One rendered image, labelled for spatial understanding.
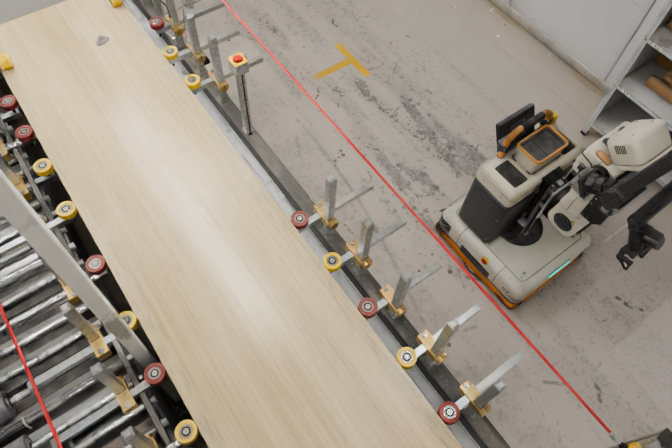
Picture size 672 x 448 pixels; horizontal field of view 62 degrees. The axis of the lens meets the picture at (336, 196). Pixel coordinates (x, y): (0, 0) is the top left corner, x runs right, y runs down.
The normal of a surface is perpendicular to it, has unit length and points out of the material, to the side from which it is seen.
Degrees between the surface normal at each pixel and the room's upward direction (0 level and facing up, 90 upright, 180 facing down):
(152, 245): 0
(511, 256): 0
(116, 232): 0
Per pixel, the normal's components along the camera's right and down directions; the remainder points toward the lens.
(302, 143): 0.04, -0.53
